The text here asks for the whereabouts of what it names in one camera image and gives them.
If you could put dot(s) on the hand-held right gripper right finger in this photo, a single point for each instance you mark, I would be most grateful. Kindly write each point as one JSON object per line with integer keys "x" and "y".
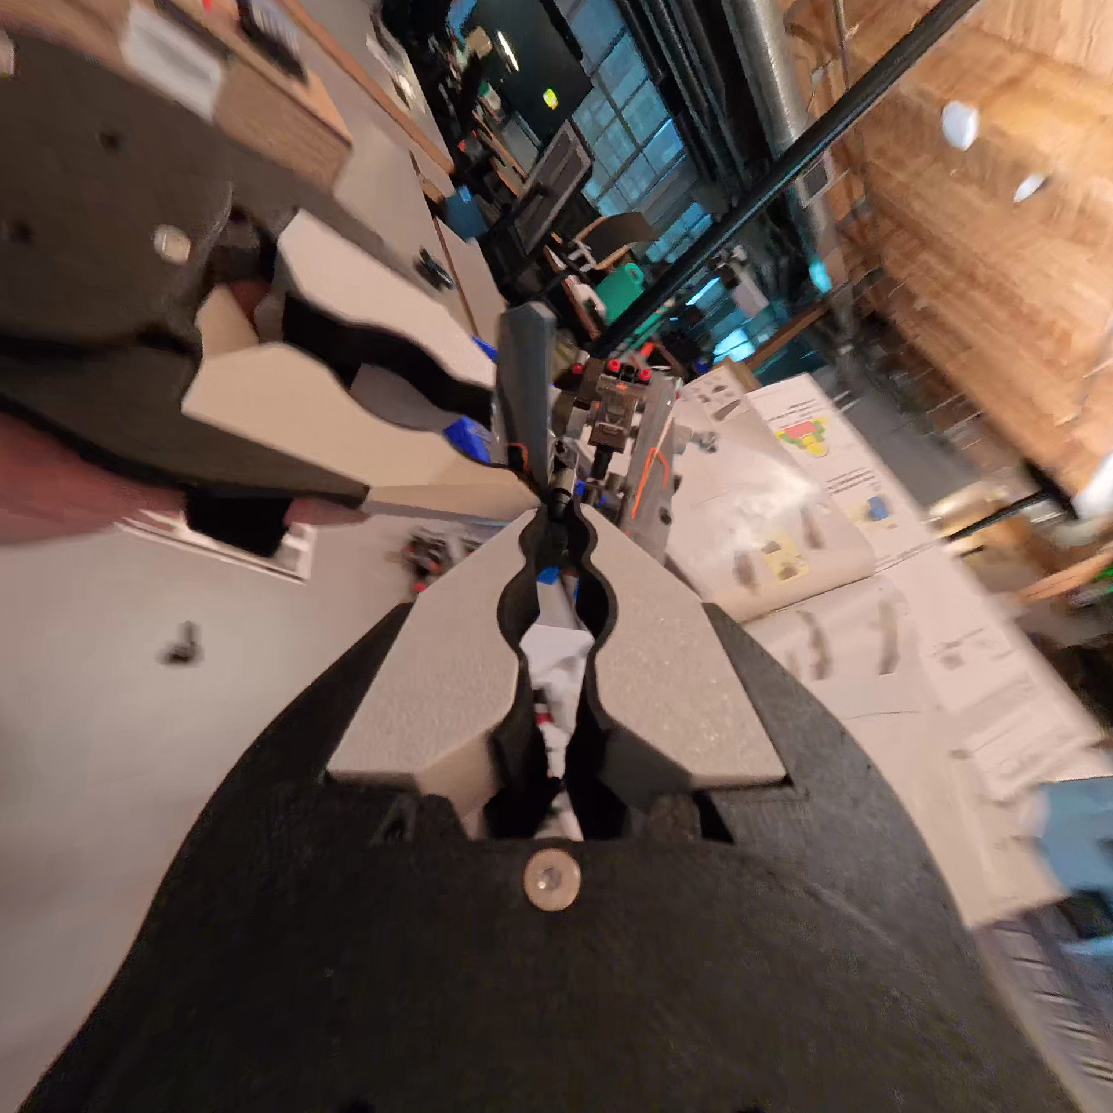
{"x": 688, "y": 688}

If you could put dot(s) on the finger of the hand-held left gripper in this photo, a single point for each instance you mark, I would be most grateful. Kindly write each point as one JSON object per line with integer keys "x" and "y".
{"x": 287, "y": 409}
{"x": 374, "y": 279}

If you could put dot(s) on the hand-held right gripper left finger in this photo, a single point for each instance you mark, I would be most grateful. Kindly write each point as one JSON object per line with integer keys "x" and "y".
{"x": 435, "y": 688}

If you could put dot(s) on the black grey lego frame assembly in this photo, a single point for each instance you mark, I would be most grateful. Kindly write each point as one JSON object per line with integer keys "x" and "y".
{"x": 626, "y": 417}

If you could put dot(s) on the large lego car chassis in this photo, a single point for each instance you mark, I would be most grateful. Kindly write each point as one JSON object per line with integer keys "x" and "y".
{"x": 431, "y": 551}

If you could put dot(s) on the lego instruction book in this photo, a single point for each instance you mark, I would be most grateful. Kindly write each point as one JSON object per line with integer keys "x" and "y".
{"x": 827, "y": 540}

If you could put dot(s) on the black lego pin connector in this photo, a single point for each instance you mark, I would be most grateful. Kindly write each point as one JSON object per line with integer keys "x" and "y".
{"x": 183, "y": 648}

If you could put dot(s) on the person's left hand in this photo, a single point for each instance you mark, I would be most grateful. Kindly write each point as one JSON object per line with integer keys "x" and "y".
{"x": 52, "y": 487}

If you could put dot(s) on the white sticker sheet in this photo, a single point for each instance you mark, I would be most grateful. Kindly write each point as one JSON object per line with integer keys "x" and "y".
{"x": 300, "y": 547}

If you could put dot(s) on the cardboard box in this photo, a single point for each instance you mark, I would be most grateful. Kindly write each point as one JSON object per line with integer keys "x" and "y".
{"x": 280, "y": 122}

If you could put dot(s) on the blue parts bin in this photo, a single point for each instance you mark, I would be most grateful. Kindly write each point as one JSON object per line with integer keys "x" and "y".
{"x": 471, "y": 440}

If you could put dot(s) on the grey office chair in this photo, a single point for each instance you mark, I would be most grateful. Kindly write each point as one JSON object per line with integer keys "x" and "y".
{"x": 558, "y": 182}

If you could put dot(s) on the green plastic object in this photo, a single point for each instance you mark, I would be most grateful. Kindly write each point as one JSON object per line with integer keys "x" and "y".
{"x": 622, "y": 292}

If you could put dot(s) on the beige office chair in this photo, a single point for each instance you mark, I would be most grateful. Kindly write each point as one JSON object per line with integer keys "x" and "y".
{"x": 622, "y": 228}

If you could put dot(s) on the black electronic device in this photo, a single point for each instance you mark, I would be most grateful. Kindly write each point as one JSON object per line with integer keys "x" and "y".
{"x": 270, "y": 35}

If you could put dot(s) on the black monitor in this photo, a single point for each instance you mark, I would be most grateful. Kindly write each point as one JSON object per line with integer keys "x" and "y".
{"x": 541, "y": 61}

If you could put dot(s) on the silver spiral air duct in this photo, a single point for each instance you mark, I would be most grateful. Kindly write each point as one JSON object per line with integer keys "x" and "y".
{"x": 770, "y": 78}

